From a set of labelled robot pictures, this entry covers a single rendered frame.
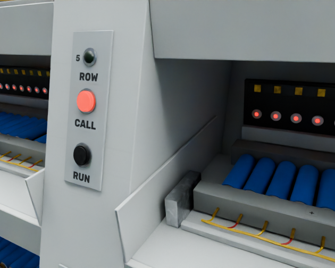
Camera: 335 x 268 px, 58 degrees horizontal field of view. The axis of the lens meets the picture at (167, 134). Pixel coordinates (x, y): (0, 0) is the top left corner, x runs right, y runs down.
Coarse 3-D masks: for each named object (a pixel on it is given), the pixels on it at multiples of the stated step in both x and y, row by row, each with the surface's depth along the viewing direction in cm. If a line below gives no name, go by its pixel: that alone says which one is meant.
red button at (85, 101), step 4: (84, 92) 23; (88, 92) 23; (80, 96) 23; (84, 96) 23; (88, 96) 23; (92, 96) 23; (80, 100) 23; (84, 100) 23; (88, 100) 23; (92, 100) 23; (80, 104) 23; (84, 104) 23; (88, 104) 23; (92, 104) 23; (80, 108) 23; (84, 108) 23; (88, 108) 23
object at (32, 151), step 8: (0, 136) 42; (8, 136) 42; (0, 144) 41; (8, 144) 40; (16, 144) 39; (24, 144) 39; (32, 144) 38; (40, 144) 38; (0, 152) 41; (8, 152) 40; (16, 152) 39; (24, 152) 38; (32, 152) 37; (40, 152) 36; (0, 160) 39; (24, 160) 37; (32, 160) 38; (40, 160) 37
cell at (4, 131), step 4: (28, 120) 48; (32, 120) 49; (36, 120) 49; (16, 124) 47; (20, 124) 47; (24, 124) 47; (8, 128) 45; (12, 128) 46; (16, 128) 46; (0, 132) 45; (4, 132) 45; (8, 132) 45
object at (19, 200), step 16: (0, 96) 57; (16, 96) 54; (16, 160) 40; (0, 176) 36; (16, 176) 36; (32, 176) 26; (0, 192) 33; (16, 192) 33; (32, 192) 26; (0, 208) 30; (16, 208) 30; (32, 208) 30; (0, 224) 32; (16, 224) 30; (32, 224) 28; (16, 240) 31; (32, 240) 29
